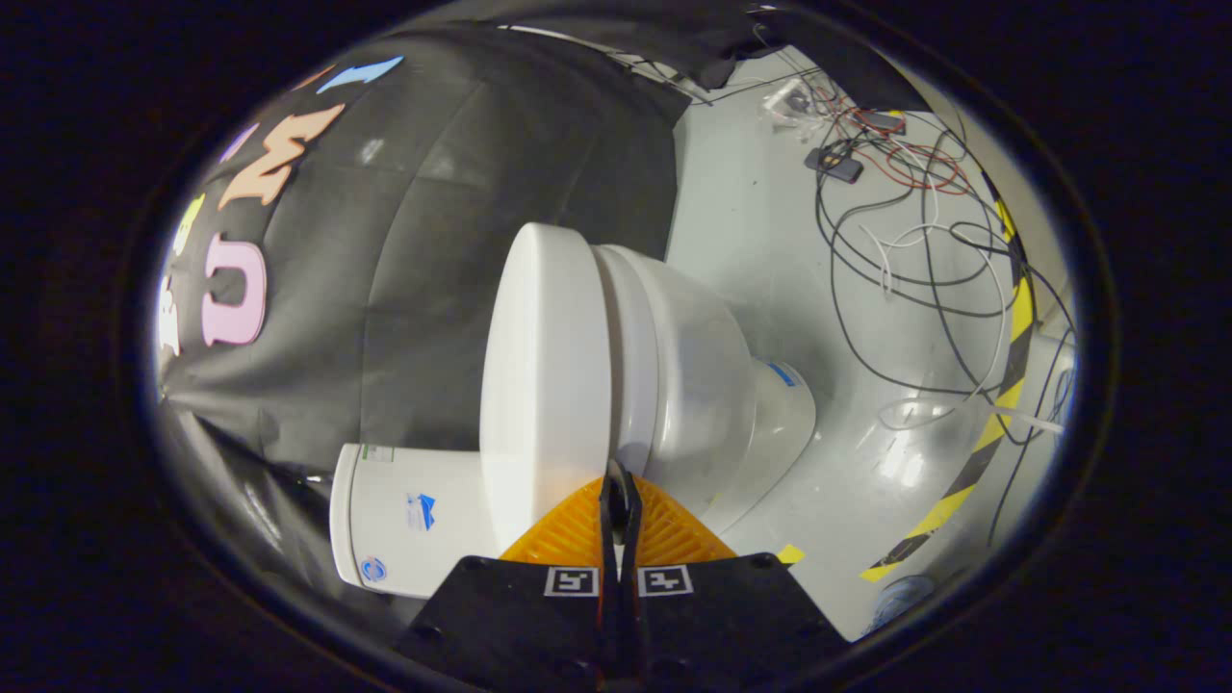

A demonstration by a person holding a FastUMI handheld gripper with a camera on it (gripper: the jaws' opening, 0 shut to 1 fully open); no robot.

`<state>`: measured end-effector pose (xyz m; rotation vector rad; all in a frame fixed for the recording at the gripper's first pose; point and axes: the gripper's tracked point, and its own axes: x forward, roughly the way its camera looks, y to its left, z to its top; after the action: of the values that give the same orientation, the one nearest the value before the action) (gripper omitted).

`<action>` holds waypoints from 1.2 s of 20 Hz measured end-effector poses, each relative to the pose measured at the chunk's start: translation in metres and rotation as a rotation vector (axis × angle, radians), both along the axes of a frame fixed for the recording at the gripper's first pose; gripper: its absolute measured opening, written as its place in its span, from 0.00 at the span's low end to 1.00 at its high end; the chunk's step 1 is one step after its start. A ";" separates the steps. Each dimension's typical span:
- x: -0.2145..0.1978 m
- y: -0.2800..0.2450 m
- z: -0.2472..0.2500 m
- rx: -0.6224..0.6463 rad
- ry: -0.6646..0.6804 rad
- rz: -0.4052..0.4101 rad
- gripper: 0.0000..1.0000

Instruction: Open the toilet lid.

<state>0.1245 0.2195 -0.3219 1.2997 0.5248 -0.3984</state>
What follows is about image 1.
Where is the yellow black hazard tape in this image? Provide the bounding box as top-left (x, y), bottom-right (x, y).
top-left (860, 173), bottom-right (1037, 584)

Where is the white toilet lid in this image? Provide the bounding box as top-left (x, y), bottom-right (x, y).
top-left (479, 223), bottom-right (614, 555)

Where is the black backdrop cloth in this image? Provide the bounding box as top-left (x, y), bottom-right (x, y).
top-left (154, 8), bottom-right (906, 617)

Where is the tangle of floor cables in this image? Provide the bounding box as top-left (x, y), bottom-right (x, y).
top-left (751, 29), bottom-right (1079, 550)

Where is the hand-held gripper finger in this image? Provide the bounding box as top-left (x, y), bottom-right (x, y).
top-left (621, 460), bottom-right (853, 693)
top-left (395, 460), bottom-right (622, 693)

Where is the white toilet seat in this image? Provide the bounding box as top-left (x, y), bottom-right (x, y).
top-left (589, 244), bottom-right (675, 478)

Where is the small black power adapter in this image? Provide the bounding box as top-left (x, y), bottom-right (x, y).
top-left (805, 146), bottom-right (864, 185)

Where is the clear plastic bag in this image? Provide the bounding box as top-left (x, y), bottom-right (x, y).
top-left (765, 81), bottom-right (821, 132)

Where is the white toilet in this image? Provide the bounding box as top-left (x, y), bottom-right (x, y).
top-left (329, 241), bottom-right (817, 600)

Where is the blue cloth item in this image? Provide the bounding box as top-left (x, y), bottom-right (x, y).
top-left (869, 575), bottom-right (937, 632)

